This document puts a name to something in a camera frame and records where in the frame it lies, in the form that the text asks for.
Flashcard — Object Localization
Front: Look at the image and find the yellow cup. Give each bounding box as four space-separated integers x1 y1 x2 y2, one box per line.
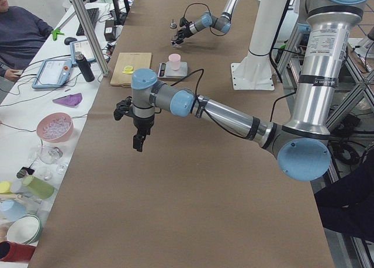
0 181 12 194

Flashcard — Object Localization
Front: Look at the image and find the purple cloth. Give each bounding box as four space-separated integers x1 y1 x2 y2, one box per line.
52 93 82 108

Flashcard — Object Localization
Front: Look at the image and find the pink bowl with ice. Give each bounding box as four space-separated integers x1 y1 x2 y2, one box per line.
36 112 74 143

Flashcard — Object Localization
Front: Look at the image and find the green cup lying down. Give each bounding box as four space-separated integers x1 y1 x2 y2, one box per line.
22 176 54 200

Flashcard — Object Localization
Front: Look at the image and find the light blue cup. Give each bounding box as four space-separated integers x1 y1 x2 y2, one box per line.
1 200 27 222

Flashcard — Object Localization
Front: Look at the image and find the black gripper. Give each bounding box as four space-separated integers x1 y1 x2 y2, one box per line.
176 28 191 42
133 115 154 152

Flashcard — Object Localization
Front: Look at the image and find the clear glass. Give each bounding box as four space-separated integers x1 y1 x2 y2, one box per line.
37 146 63 164

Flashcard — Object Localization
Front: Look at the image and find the standing person in dark clothes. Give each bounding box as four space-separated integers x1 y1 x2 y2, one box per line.
314 155 373 242

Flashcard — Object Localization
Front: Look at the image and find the pink plastic cup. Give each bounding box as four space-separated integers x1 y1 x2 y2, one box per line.
168 53 181 71

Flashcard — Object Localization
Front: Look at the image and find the lemon slice at knife tip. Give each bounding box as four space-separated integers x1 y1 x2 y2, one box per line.
122 65 134 74

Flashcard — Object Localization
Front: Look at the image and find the blue teach pendant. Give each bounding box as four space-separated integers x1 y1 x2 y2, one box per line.
70 40 96 66
32 59 72 90

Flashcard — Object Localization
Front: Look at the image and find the aluminium frame post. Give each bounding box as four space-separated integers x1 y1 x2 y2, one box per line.
71 0 109 77

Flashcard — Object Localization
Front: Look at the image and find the white green bowl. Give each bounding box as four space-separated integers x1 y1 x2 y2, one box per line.
6 215 42 245

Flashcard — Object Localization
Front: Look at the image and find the silver digital kitchen scale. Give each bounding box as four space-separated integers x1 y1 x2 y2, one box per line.
157 62 188 80

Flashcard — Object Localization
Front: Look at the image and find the wooden cutting board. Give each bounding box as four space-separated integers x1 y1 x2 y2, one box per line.
110 53 152 88

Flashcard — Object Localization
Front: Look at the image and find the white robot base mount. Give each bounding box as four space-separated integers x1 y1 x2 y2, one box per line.
231 0 289 91

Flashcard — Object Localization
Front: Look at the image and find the blue teach pendant near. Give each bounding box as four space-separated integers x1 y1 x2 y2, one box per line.
32 59 72 90

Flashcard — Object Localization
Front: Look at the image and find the black thermos bottle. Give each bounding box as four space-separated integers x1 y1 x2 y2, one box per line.
75 51 95 83

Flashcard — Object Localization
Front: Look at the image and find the black keyboard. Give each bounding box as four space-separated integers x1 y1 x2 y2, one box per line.
75 8 101 36

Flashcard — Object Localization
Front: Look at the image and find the black computer mouse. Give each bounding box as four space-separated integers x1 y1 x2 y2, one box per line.
64 37 77 45

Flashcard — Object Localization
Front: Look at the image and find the seated person in navy sweater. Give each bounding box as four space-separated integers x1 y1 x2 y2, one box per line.
1 0 53 82

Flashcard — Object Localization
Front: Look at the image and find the glass sauce bottle metal spout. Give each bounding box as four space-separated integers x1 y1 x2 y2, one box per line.
169 20 183 47

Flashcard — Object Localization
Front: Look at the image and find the blue teach pendant far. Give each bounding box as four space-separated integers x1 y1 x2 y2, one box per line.
70 40 96 66

